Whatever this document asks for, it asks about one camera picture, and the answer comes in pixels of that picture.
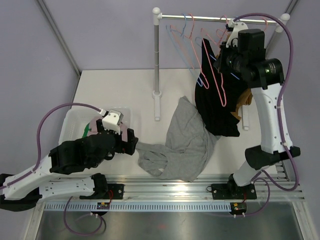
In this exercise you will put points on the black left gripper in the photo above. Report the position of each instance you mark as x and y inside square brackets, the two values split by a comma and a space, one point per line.
[128, 147]

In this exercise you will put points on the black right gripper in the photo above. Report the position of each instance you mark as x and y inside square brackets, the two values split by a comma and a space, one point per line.
[220, 63]

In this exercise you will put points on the pink hanger of green top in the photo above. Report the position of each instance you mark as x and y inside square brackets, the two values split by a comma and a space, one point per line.
[192, 45]

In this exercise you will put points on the green tank top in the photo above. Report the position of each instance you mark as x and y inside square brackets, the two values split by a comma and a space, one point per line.
[87, 129]

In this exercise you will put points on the blue hanger of mauve top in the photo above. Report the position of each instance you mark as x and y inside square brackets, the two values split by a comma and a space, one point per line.
[182, 50]

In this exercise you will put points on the grey tank top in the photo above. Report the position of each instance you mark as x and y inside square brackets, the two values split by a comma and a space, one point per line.
[187, 149]

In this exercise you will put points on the mauve pink tank top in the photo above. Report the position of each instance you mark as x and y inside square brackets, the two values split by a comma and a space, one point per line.
[92, 129]

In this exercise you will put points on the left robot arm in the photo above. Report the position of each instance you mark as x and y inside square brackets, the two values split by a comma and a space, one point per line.
[23, 191]

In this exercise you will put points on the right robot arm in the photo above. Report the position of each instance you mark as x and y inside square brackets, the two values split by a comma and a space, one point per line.
[244, 53]

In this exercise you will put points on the black tank top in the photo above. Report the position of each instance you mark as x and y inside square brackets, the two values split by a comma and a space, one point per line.
[205, 98]

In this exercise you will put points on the brown tank top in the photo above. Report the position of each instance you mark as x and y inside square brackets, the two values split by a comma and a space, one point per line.
[243, 102]

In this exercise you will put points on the clear plastic basket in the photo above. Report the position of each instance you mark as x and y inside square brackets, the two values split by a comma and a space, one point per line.
[77, 118]

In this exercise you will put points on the silver clothes rack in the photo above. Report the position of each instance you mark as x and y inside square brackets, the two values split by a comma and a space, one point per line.
[157, 16]

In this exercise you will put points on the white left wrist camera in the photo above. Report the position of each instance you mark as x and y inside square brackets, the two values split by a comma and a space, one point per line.
[111, 120]

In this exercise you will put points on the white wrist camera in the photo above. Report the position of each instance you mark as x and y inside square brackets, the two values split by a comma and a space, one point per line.
[234, 27]
[111, 120]

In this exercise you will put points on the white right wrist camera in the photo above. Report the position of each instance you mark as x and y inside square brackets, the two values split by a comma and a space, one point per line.
[234, 27]

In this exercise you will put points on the white slotted cable duct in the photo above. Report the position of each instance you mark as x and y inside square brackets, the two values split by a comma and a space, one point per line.
[140, 206]

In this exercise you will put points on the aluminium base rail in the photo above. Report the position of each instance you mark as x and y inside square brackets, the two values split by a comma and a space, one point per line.
[147, 187]

